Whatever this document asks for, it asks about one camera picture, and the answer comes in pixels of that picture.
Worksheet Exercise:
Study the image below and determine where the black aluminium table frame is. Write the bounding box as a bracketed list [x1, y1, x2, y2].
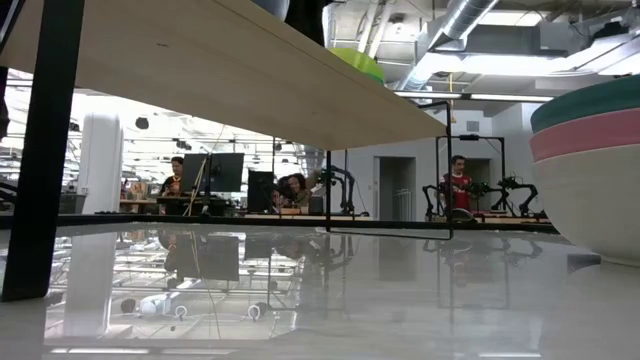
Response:
[0, 213, 559, 235]

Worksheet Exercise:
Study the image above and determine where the large white matte bowl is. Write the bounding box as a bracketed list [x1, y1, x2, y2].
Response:
[530, 143, 640, 267]

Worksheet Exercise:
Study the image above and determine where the green translucent plastic bowl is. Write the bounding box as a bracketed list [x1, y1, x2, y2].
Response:
[327, 47, 386, 85]

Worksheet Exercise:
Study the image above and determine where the silver ventilation duct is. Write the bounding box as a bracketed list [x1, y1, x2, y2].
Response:
[397, 0, 501, 92]

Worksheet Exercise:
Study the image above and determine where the person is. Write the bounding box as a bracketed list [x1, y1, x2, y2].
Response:
[159, 155, 185, 197]
[439, 154, 474, 211]
[272, 172, 315, 209]

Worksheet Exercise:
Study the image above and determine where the white column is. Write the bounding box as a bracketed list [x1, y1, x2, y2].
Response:
[78, 113, 124, 216]

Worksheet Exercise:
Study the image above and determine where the wooden shelf with black legs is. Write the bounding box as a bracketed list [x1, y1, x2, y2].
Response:
[0, 0, 454, 304]

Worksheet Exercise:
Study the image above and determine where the large pink matte bowl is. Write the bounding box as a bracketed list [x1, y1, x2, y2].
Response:
[528, 107, 640, 164]

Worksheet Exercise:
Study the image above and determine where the black computer monitor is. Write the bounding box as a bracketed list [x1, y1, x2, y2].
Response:
[247, 169, 275, 214]
[180, 153, 210, 194]
[209, 152, 245, 194]

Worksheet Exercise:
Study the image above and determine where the black metal frame stand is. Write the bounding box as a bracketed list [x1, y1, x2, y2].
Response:
[435, 134, 506, 217]

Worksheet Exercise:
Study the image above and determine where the ceiling light strip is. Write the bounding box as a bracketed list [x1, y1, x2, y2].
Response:
[469, 93, 555, 103]
[394, 91, 464, 100]

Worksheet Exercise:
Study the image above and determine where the large teal matte bowl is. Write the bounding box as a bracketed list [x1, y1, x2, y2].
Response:
[529, 74, 640, 134]

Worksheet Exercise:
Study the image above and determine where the grey storage bin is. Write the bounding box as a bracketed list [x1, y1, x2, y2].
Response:
[58, 193, 87, 215]

